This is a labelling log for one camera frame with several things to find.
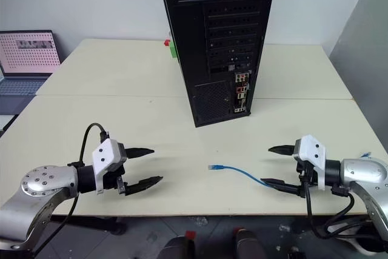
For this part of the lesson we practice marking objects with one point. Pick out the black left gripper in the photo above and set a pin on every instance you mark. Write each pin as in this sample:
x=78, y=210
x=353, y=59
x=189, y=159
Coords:
x=112, y=180

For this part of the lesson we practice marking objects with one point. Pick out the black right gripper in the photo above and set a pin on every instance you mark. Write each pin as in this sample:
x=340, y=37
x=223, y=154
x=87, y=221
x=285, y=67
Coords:
x=306, y=174

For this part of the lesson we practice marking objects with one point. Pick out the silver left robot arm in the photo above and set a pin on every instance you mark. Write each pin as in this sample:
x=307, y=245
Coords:
x=39, y=180

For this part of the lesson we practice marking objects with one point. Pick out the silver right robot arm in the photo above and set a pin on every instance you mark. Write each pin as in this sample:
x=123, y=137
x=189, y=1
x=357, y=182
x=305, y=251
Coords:
x=360, y=169

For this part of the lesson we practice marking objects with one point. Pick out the dark rounded shape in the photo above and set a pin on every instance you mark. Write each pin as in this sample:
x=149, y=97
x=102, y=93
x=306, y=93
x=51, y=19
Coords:
x=177, y=248
x=250, y=244

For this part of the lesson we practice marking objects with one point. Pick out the black computer tower case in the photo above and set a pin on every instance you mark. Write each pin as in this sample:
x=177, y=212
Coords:
x=188, y=59

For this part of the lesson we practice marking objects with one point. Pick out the green block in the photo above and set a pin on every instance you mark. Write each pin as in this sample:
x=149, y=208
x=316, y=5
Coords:
x=173, y=49

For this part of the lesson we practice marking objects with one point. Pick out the red block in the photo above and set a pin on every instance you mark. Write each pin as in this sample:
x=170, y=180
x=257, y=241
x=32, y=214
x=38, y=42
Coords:
x=166, y=43

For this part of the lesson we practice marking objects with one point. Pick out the grey partition panel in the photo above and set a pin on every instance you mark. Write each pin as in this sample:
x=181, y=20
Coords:
x=363, y=59

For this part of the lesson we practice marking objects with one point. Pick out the open laptop with pink screen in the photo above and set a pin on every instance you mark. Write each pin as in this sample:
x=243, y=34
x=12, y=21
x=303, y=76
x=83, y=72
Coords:
x=27, y=55

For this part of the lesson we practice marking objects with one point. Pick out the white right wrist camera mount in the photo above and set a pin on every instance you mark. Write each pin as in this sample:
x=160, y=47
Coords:
x=312, y=150

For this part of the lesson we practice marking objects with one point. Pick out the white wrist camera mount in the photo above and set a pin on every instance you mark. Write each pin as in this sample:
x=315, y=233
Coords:
x=104, y=153
x=312, y=150

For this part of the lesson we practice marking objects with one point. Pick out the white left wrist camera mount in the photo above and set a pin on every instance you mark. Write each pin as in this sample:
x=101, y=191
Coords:
x=104, y=153

